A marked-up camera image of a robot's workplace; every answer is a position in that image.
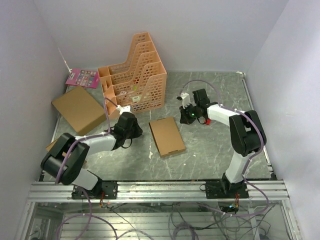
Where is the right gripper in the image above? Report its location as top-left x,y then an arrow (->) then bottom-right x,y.
179,102 -> 200,125

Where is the brown cardboard box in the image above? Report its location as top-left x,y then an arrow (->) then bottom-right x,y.
149,116 -> 186,158

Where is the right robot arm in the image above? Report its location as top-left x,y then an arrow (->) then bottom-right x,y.
177,89 -> 267,199

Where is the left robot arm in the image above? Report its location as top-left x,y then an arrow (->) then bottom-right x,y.
40,112 -> 143,199

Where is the large folded cardboard box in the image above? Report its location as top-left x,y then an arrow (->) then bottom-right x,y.
51,86 -> 106,136

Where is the small folded cardboard box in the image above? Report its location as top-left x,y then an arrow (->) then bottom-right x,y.
45,139 -> 87,166

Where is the red rectangular block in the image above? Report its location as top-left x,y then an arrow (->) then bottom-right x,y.
204,119 -> 211,125

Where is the orange plastic file organizer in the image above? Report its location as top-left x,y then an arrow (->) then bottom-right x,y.
97,32 -> 167,119

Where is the pink sticker sheet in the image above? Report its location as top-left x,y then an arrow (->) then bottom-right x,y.
65,68 -> 100,89

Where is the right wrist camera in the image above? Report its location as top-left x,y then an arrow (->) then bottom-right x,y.
177,92 -> 191,109

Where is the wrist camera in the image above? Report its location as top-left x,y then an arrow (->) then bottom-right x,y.
177,92 -> 191,109
116,105 -> 132,115

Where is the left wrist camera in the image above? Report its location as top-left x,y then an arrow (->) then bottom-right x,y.
116,105 -> 132,115

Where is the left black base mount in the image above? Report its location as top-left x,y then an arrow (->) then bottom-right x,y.
71,180 -> 118,200

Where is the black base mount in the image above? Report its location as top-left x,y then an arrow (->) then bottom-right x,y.
71,180 -> 118,200
199,180 -> 249,199

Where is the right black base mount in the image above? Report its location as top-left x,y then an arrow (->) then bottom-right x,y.
199,180 -> 249,199

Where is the aluminium mounting rail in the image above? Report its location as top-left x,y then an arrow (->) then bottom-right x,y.
27,180 -> 290,203

